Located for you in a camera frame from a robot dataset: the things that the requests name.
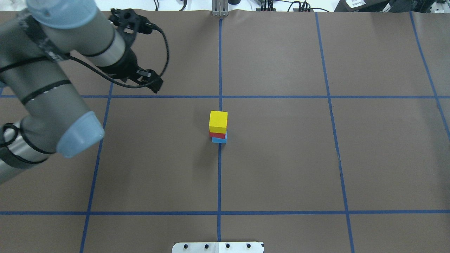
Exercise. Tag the yellow cube block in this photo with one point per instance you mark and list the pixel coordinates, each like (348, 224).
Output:
(218, 116)

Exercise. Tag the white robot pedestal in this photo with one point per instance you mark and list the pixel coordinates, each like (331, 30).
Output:
(219, 247)

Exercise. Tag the black cardboard box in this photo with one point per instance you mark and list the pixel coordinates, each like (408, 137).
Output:
(372, 6)

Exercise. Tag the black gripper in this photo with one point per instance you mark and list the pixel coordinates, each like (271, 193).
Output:
(123, 65)

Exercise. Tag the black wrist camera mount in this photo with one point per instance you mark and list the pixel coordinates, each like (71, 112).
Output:
(129, 24)

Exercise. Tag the blue cube block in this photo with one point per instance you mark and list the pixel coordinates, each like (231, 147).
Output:
(219, 140)

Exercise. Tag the aluminium frame post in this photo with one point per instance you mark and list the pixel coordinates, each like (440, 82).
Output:
(220, 8)

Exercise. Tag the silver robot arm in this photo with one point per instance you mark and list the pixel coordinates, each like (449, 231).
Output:
(33, 44)

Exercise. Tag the red cube block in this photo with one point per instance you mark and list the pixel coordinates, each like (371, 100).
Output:
(218, 129)

